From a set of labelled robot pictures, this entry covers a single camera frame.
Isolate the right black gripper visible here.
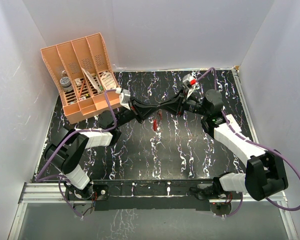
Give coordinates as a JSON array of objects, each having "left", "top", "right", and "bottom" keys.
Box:
[{"left": 159, "top": 87, "right": 209, "bottom": 117}]

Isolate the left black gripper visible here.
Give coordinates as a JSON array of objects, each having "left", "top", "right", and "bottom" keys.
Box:
[{"left": 113, "top": 97, "right": 160, "bottom": 130}]

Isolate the steel key holder red handle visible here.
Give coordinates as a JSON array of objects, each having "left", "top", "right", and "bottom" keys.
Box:
[{"left": 153, "top": 109, "right": 163, "bottom": 132}]

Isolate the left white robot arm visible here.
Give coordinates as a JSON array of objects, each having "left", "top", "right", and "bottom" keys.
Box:
[{"left": 43, "top": 97, "right": 161, "bottom": 200}]

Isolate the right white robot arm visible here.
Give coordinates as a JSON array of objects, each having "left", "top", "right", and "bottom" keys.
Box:
[{"left": 159, "top": 89, "right": 289, "bottom": 201}]

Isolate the white labelled packet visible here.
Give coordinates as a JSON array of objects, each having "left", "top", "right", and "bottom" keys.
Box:
[{"left": 100, "top": 71, "right": 117, "bottom": 90}]

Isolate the white box red label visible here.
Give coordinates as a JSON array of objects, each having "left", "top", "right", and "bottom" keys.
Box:
[{"left": 226, "top": 114, "right": 242, "bottom": 133}]

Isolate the white paper card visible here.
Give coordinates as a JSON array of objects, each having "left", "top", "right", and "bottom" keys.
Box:
[{"left": 81, "top": 67, "right": 102, "bottom": 94}]

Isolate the red pencil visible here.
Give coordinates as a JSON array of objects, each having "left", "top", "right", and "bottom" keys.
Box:
[{"left": 78, "top": 79, "right": 86, "bottom": 99}]

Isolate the small white eraser block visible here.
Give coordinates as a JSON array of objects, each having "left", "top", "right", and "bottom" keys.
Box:
[{"left": 74, "top": 78, "right": 82, "bottom": 87}]

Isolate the peach desk organizer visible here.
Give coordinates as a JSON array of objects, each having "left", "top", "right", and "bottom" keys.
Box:
[{"left": 40, "top": 33, "right": 120, "bottom": 124}]

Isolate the small grey jar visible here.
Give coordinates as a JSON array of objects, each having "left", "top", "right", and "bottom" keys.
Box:
[{"left": 59, "top": 76, "right": 73, "bottom": 92}]

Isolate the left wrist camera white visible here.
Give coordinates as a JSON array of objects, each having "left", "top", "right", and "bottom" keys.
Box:
[{"left": 115, "top": 87, "right": 131, "bottom": 110}]

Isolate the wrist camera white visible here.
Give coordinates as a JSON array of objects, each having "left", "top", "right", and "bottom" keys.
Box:
[
  {"left": 115, "top": 87, "right": 131, "bottom": 110},
  {"left": 182, "top": 73, "right": 198, "bottom": 99}
]

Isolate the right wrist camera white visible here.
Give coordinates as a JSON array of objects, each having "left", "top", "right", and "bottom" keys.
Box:
[{"left": 182, "top": 73, "right": 198, "bottom": 99}]

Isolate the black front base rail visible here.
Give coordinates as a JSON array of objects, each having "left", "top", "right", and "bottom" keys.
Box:
[{"left": 93, "top": 179, "right": 212, "bottom": 212}]

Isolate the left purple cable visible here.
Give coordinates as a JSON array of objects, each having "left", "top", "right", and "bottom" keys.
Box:
[{"left": 36, "top": 88, "right": 118, "bottom": 218}]

